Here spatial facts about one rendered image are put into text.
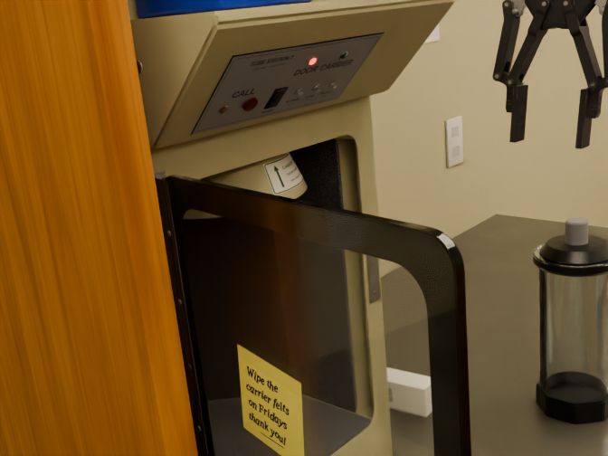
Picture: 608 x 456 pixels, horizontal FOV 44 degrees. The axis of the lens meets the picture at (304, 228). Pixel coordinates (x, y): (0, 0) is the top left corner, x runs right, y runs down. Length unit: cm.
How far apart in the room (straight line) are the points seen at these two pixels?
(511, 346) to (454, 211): 67
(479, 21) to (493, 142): 32
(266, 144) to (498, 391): 59
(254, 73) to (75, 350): 26
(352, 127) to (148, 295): 37
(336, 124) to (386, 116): 82
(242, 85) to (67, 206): 17
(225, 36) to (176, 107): 7
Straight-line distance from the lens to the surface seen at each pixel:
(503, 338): 132
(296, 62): 63
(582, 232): 102
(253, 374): 57
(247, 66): 59
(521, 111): 99
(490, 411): 111
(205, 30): 53
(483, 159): 199
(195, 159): 66
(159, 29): 57
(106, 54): 50
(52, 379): 69
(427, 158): 176
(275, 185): 76
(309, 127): 77
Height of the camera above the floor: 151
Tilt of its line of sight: 17 degrees down
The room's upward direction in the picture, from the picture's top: 6 degrees counter-clockwise
